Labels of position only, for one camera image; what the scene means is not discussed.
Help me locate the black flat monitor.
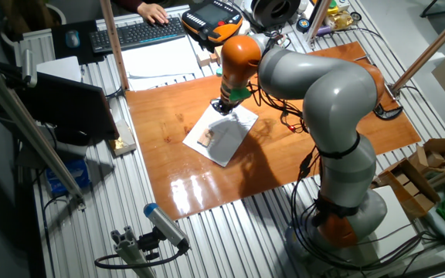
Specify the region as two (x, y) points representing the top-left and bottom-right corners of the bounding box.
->
(15, 71), (120, 147)

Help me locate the black camera cable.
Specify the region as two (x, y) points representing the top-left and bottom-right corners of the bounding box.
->
(93, 246), (191, 270)

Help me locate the dark red sleeved forearm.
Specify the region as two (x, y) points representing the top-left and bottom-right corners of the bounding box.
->
(110, 0), (144, 13)

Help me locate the small box with gold foil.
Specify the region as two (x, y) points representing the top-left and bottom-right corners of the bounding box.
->
(108, 118), (138, 157)

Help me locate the silver depth camera blue end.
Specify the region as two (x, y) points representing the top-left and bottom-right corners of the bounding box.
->
(143, 202), (191, 251)

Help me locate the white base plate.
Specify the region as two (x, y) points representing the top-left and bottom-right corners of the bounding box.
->
(365, 185), (424, 267)

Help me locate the glossy brown wooden board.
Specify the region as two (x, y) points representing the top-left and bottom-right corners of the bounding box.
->
(124, 41), (423, 222)

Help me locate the black chair base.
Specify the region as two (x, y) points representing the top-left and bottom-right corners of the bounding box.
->
(419, 0), (445, 19)

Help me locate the black orange teach pendant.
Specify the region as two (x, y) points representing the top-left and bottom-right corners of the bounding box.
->
(181, 0), (244, 44)

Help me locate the grey computer mouse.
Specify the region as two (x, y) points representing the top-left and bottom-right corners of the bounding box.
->
(65, 29), (81, 49)

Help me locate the white flat box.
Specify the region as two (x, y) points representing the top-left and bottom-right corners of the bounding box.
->
(36, 56), (83, 83)

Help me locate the black filament spool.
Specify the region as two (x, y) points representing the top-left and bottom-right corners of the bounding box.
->
(250, 0), (302, 29)

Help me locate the blue tissue pack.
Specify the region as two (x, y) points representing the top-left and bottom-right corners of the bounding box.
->
(45, 158), (91, 196)

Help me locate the wooden frame pole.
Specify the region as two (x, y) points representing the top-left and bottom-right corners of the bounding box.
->
(99, 0), (131, 92)
(390, 2), (445, 96)

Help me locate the black computer keyboard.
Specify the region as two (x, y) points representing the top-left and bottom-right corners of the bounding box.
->
(88, 16), (188, 54)

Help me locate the open cardboard box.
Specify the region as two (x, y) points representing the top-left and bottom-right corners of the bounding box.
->
(371, 137), (445, 219)

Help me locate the gold foil bag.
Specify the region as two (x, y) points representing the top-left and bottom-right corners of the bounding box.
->
(326, 9), (354, 31)

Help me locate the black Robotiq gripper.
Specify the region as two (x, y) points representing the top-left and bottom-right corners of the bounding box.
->
(210, 96), (243, 117)

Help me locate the black C-clamp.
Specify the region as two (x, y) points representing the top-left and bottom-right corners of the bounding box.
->
(372, 100), (404, 120)

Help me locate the small tan wooden piece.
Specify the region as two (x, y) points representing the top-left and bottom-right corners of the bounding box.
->
(197, 129), (215, 148)

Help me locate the white rolled tube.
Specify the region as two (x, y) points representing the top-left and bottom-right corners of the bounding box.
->
(425, 208), (445, 248)

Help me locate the stack of white printed sheets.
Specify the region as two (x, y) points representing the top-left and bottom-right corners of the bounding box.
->
(121, 36), (204, 92)

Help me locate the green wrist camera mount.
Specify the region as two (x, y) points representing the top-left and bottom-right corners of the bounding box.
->
(215, 67), (253, 103)

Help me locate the diagonal aluminium frame strut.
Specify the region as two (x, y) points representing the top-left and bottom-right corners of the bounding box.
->
(0, 53), (87, 209)

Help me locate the aluminium profile post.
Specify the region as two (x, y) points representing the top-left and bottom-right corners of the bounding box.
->
(305, 0), (334, 44)

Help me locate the medium wooden cube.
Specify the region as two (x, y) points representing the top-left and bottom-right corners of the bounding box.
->
(196, 50), (212, 67)

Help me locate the aluminium profile camera stand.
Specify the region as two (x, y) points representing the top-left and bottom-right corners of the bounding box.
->
(110, 225), (156, 278)

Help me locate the person's bare hand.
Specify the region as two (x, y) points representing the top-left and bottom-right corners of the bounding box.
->
(136, 2), (170, 26)

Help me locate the black mouse pad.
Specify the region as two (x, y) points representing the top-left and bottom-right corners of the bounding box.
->
(50, 19), (106, 66)

